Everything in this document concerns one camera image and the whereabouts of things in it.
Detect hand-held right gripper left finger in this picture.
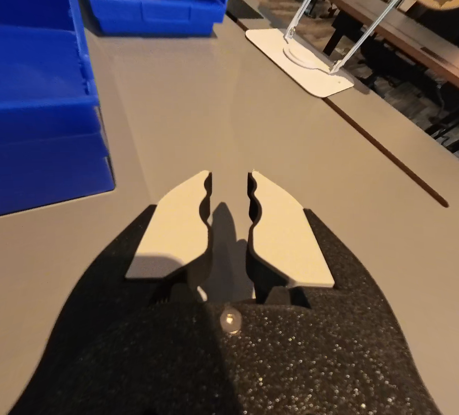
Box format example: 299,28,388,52
125,170,214,280

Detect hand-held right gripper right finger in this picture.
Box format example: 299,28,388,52
246,170,335,288

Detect white desk lamp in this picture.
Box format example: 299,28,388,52
246,0,435,98

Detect black office chair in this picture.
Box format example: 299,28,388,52
359,38,445,100

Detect brown wooden table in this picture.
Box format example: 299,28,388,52
323,0,459,89

